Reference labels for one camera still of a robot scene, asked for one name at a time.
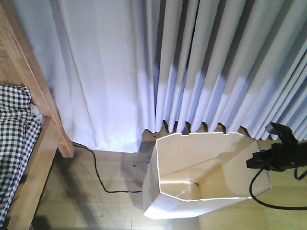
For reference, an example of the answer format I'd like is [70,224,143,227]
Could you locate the wooden bed frame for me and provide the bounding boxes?
[0,0,74,230]

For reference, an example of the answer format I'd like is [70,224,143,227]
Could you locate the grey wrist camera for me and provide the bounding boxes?
[265,122,278,135]

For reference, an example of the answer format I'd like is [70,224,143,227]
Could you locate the black power cord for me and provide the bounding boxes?
[71,141,143,194]

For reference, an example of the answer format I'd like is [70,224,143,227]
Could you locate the grey pleated curtain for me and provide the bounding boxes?
[146,0,307,140]

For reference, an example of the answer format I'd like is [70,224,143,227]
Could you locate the black white checkered bedding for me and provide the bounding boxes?
[0,85,41,226]

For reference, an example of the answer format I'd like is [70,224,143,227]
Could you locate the white sheer curtain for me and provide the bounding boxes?
[13,0,162,152]

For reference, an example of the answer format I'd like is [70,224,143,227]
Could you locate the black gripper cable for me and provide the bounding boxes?
[248,143,307,209]

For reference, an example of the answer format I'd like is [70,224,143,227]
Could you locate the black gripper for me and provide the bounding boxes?
[246,126,307,172]

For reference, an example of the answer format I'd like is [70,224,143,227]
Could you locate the white trash bin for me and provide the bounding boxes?
[142,132,271,219]

